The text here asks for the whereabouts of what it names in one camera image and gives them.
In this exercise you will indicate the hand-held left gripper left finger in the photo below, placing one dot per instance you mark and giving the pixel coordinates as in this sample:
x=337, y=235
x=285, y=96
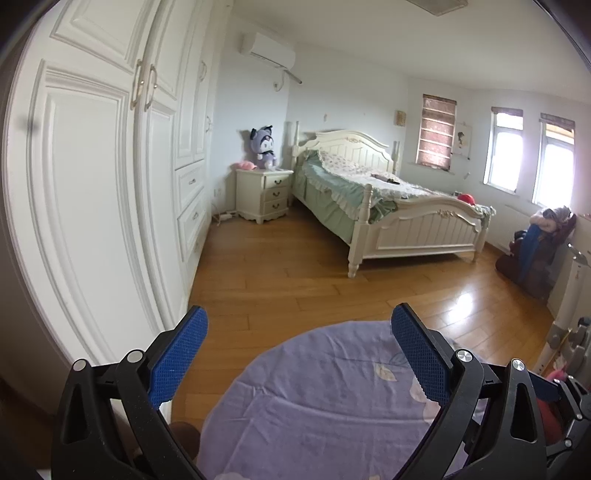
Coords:
x=178, y=355

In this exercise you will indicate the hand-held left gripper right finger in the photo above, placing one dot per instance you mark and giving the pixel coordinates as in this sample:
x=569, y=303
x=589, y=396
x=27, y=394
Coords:
x=422, y=355

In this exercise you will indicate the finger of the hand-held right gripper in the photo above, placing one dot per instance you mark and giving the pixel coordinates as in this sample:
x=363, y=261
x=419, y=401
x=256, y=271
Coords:
x=545, y=386

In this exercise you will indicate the pink cloth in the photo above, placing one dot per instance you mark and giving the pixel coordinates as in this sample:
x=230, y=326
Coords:
x=556, y=374

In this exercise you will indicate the brown armchair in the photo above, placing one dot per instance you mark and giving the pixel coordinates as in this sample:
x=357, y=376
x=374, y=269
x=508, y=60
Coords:
x=535, y=277

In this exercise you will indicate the round table with purple cloth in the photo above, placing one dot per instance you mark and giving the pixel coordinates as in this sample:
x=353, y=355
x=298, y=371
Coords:
x=323, y=406

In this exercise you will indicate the cream wooden bed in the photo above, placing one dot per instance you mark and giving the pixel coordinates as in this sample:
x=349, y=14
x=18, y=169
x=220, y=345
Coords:
x=425, y=230

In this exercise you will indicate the blue cloth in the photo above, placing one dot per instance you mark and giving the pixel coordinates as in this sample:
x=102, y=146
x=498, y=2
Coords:
x=531, y=249

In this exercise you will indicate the white power strip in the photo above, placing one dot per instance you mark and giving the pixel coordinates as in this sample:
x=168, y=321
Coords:
x=226, y=215

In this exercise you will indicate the red plush toy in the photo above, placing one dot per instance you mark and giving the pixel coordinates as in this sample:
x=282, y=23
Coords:
x=466, y=198

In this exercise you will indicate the pile of clothes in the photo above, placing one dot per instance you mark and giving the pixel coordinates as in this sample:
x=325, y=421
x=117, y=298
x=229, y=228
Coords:
x=554, y=217

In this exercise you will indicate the black remote control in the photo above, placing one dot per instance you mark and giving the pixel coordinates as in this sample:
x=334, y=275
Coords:
x=385, y=178

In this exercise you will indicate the cream nightstand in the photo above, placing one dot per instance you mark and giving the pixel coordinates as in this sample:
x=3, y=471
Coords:
x=268, y=194

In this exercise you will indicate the green ruffled bedspread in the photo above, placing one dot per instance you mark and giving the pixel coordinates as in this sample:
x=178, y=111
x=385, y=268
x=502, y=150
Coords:
x=323, y=194

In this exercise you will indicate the white wardrobe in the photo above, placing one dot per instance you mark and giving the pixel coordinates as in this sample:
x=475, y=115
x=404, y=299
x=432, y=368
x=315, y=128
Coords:
x=92, y=184

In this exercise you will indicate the pink plush toy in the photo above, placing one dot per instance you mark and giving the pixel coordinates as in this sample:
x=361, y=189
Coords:
x=244, y=165

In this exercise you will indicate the window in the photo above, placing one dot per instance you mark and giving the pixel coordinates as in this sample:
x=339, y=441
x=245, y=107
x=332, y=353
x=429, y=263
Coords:
x=503, y=157
x=554, y=166

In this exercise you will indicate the brown window blind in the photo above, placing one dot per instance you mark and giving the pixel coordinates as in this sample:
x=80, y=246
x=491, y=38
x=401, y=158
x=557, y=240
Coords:
x=436, y=134

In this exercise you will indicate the purple plush toy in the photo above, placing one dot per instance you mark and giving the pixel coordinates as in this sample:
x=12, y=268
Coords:
x=264, y=147

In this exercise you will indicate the white air conditioner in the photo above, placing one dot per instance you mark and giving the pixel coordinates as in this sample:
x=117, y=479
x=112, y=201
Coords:
x=268, y=50

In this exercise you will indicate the ceiling light panel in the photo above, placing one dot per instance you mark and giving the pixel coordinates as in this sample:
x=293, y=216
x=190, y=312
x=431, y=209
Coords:
x=438, y=5

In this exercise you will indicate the white metal frame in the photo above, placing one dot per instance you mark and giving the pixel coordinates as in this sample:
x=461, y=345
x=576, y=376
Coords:
x=570, y=286

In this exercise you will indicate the white wall radiator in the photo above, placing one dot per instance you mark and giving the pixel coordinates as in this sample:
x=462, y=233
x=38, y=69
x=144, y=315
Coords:
x=519, y=217

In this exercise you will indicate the wall poster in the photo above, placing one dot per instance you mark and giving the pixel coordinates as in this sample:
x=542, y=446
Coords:
x=461, y=141

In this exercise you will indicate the small wall frame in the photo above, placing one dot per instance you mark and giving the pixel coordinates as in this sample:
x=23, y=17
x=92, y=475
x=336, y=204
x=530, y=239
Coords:
x=401, y=117

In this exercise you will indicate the white wall pipe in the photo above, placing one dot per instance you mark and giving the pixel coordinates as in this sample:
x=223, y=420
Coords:
x=293, y=77

